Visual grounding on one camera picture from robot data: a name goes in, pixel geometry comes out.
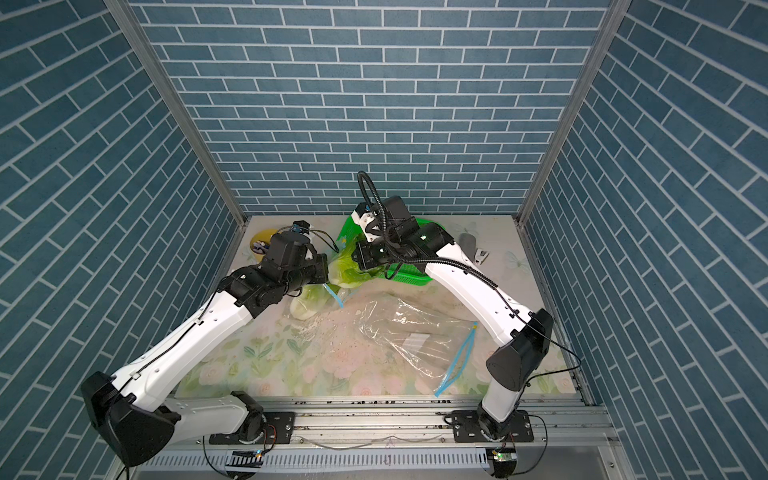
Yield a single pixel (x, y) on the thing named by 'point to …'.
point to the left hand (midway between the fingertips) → (336, 262)
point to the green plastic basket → (351, 232)
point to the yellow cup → (262, 235)
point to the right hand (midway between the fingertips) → (356, 257)
